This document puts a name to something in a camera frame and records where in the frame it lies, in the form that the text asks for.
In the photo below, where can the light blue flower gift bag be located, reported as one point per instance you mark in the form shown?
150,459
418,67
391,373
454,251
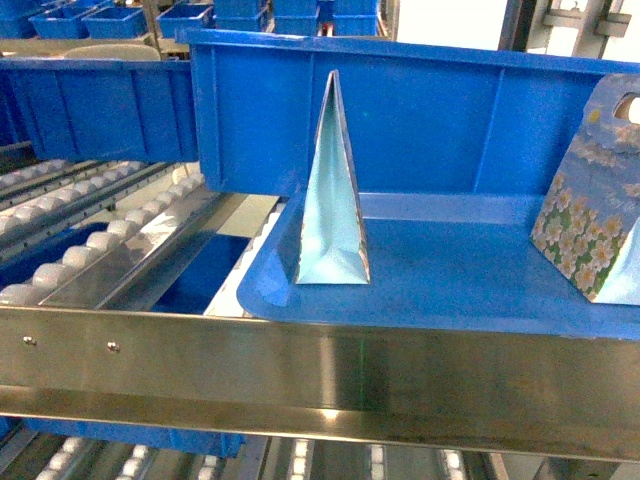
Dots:
333,243

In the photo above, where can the flower gift bag with handle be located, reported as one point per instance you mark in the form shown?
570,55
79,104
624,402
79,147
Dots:
588,225

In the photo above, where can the white roller conveyor track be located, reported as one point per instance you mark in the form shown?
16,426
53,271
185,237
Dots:
51,240

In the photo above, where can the large blue plastic crate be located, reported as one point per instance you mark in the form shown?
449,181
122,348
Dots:
454,150

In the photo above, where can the blue crate at left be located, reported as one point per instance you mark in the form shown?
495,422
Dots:
106,110

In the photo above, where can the blue bin back middle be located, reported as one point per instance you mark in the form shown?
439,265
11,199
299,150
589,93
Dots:
116,23

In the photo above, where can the blue bin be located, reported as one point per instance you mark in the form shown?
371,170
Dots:
116,23
62,23

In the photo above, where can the blue bin back left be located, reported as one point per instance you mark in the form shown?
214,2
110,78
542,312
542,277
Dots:
62,23

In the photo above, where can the stainless steel shelf rail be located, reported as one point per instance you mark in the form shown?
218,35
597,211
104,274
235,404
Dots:
536,394

